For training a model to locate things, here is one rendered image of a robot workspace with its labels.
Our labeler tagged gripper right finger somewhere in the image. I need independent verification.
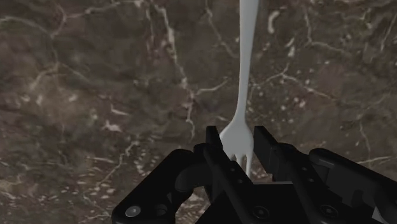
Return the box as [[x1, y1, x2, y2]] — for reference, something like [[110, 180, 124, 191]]
[[253, 125, 397, 224]]

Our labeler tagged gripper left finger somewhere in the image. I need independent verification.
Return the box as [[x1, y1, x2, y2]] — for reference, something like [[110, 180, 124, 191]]
[[111, 125, 261, 224]]

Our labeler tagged white plastic fork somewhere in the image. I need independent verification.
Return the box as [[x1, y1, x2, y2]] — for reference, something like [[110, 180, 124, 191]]
[[219, 0, 260, 178]]

